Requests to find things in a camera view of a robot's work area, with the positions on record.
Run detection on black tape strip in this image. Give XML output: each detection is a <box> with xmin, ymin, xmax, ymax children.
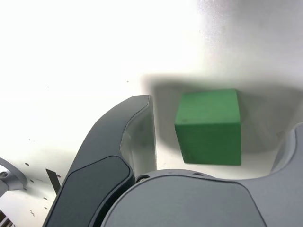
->
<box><xmin>45</xmin><ymin>168</ymin><xmax>62</xmax><ymax>197</ymax></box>

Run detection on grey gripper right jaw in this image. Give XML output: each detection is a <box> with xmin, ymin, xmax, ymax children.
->
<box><xmin>100</xmin><ymin>122</ymin><xmax>303</xmax><ymax>227</ymax></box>

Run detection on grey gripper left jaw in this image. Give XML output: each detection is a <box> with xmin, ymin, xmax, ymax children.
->
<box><xmin>44</xmin><ymin>94</ymin><xmax>158</xmax><ymax>227</ymax></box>

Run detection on green cube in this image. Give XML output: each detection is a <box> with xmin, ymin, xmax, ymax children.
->
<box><xmin>174</xmin><ymin>88</ymin><xmax>242</xmax><ymax>166</ymax></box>

